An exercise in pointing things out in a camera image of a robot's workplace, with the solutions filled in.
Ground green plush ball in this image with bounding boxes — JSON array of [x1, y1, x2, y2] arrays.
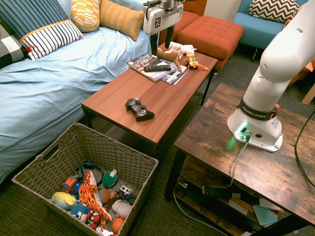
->
[[102, 169, 119, 189]]

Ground teal paper sheet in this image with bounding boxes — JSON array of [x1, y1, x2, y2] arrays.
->
[[252, 204, 279, 227]]

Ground black cable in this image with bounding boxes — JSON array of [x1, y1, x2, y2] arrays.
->
[[294, 110, 315, 189]]

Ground white paper sheet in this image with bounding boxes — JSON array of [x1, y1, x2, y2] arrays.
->
[[227, 199, 250, 215], [258, 198, 282, 212]]

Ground orange wooden chair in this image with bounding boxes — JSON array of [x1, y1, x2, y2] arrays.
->
[[289, 58, 315, 106]]

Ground white navy striped pillow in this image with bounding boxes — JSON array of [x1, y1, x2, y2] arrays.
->
[[19, 19, 84, 61]]

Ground yellow white patterned pillow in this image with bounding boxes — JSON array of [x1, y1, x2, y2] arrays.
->
[[70, 0, 102, 33]]

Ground Captain America plush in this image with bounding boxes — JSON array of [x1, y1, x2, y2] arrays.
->
[[70, 203, 101, 231]]

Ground black remote control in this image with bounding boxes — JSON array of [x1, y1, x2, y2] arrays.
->
[[143, 64, 172, 73]]

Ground dark blue striped pillow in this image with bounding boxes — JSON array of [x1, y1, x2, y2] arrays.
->
[[0, 0, 71, 41]]

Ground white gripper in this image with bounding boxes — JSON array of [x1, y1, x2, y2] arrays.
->
[[143, 0, 184, 56]]

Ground dark cover magazine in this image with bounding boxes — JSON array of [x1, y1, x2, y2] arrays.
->
[[160, 64, 190, 86]]

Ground black white chevron pillow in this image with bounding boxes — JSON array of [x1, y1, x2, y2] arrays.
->
[[249, 0, 300, 24]]

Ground yellow blue plush narwhal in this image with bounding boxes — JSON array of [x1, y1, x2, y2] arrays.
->
[[50, 191, 78, 210]]

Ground orange armchair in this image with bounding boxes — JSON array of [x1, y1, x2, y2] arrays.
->
[[182, 0, 208, 16]]

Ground red white toy fire truck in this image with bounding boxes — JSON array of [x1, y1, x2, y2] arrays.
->
[[95, 226, 117, 236]]

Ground orange flame plush shark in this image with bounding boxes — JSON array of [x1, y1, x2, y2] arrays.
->
[[78, 170, 113, 229]]

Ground brown knitted doll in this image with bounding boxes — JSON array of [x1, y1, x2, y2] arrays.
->
[[105, 190, 122, 211]]

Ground white plush toy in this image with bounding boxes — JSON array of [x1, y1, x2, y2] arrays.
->
[[112, 199, 132, 219]]

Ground black white checkered pillow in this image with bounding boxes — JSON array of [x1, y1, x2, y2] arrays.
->
[[0, 23, 29, 70]]

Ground mustard yellow pillow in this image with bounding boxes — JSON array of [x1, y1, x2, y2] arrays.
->
[[99, 0, 145, 42]]

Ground blue toy car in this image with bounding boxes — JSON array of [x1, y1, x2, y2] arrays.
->
[[70, 181, 83, 201]]

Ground white plush animal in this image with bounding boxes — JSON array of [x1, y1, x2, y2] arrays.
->
[[168, 41, 198, 60]]

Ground black gamepad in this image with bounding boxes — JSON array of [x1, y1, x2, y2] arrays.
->
[[125, 97, 156, 122]]

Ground blue black headphones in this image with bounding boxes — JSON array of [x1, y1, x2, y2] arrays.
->
[[75, 161, 104, 187]]

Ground orange toy vehicle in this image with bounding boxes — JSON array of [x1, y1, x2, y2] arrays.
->
[[184, 53, 209, 72]]

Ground white floor cable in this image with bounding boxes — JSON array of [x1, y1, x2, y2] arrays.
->
[[172, 188, 230, 236]]

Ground blue white toy jeep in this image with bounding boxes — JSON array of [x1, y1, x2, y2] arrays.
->
[[117, 185, 137, 205]]

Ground orange grey knitted ball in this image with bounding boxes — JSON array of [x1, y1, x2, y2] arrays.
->
[[97, 188, 111, 206]]

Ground grey cover magazine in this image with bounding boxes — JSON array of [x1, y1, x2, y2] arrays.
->
[[126, 53, 165, 74]]

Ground blue sofa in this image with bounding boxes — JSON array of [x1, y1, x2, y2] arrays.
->
[[233, 0, 311, 51]]

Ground reddish wood coffee table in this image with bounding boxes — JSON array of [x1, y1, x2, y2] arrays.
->
[[81, 43, 219, 158]]

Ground brown plush dog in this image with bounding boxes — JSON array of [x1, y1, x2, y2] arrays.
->
[[156, 46, 183, 73]]

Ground black power adapter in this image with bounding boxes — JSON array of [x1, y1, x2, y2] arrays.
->
[[201, 184, 235, 200]]

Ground bed with light blue sheet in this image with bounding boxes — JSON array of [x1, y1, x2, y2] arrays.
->
[[0, 0, 152, 184]]

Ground rustic brown wood table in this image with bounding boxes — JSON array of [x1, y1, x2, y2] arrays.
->
[[164, 82, 315, 236]]

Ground grey woven basket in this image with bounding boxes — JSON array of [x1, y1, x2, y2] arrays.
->
[[11, 122, 159, 236]]

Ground blue cover magazine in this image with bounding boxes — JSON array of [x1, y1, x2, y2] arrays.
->
[[137, 59, 178, 83]]

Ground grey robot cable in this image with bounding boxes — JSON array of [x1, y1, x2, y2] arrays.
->
[[226, 134, 252, 188]]

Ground orange toy truck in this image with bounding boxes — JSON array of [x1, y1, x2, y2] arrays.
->
[[61, 175, 81, 194]]

